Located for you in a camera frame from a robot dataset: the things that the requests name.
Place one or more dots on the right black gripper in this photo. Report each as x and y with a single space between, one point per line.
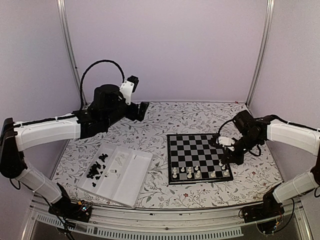
232 158

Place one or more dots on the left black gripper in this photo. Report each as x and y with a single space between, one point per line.
139 116

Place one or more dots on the white chess king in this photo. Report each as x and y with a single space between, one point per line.
198 174

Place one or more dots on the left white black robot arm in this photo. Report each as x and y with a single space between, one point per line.
19 136

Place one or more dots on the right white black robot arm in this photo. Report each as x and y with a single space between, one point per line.
255 132

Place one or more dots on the black silver chess board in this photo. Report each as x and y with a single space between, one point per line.
191 150

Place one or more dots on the pile of white chess pieces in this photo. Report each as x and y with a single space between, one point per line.
114 167

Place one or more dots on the pile of black chess pieces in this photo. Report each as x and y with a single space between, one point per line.
97 168

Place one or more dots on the white plastic compartment tray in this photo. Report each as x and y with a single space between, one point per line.
126 189

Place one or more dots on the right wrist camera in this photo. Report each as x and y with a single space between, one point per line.
222 141

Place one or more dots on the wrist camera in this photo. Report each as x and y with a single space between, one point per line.
128 87
222 141

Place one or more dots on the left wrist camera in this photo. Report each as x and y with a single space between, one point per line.
128 87

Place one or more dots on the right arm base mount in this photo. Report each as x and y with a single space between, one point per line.
267 216

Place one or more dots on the front aluminium rail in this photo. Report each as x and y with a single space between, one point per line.
189 215

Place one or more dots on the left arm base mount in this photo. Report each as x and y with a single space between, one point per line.
79 211

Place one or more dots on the left aluminium frame post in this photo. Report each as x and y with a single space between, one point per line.
61 7

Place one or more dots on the aluminium frame post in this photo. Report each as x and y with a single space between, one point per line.
61 7
270 4

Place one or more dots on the right aluminium frame post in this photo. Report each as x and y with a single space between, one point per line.
270 4

